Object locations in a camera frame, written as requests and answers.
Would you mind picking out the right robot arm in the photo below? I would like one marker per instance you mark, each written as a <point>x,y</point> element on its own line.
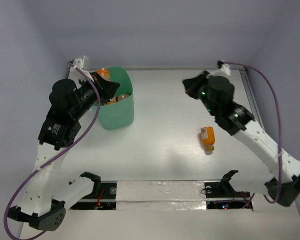
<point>240,123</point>

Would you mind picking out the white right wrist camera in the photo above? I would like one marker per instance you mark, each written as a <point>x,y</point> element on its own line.
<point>223,69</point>

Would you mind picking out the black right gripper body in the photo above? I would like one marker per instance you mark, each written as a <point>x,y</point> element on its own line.
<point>207,104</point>

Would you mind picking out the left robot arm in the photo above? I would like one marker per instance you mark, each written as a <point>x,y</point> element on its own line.
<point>40,207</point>

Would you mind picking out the orange label clear bottle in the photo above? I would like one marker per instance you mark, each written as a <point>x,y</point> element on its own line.
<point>104,73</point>

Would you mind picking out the green plastic bin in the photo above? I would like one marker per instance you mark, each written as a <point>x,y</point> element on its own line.
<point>119,114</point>

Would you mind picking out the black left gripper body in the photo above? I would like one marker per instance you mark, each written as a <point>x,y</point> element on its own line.
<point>100,88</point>

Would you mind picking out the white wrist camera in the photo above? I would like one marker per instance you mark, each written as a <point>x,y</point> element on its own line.
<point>82,62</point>
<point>223,69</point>

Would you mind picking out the blue label orange bottle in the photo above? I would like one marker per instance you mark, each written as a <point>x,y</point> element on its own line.
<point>111,101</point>

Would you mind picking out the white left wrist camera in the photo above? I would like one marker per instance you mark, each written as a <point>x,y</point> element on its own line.
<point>82,62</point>

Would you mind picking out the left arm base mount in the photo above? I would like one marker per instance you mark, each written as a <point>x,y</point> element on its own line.
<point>104,200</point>

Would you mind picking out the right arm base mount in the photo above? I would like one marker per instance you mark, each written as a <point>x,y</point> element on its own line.
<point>222,197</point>

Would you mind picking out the small orange bottle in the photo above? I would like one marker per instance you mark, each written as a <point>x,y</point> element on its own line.
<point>208,138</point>
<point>122,97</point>

